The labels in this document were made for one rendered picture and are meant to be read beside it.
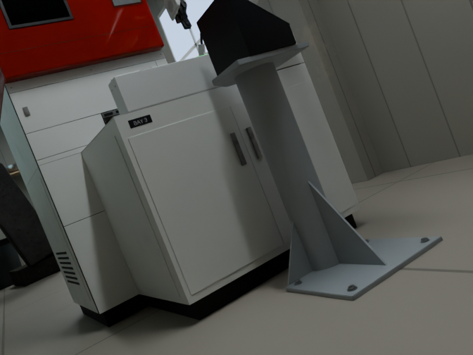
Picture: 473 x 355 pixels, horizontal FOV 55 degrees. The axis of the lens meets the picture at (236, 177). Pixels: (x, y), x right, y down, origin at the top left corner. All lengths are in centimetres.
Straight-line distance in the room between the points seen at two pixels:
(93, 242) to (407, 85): 224
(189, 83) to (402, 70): 182
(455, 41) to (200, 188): 190
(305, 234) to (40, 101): 137
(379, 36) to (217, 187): 195
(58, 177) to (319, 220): 122
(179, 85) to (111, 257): 91
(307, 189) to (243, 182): 30
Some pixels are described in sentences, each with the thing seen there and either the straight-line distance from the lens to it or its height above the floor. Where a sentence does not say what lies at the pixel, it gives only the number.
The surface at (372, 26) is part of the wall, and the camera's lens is 340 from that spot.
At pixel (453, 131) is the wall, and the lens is 320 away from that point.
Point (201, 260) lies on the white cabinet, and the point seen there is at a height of 21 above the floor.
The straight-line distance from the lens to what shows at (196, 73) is 187.
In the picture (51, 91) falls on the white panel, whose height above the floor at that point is 114.
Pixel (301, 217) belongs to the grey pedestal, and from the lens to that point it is 169.
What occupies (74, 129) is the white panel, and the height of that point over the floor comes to 93.
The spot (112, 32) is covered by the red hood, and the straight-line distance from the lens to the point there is 248.
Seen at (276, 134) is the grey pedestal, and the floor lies 54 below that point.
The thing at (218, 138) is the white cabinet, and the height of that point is 62.
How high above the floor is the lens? 51
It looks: 2 degrees down
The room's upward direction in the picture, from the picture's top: 22 degrees counter-clockwise
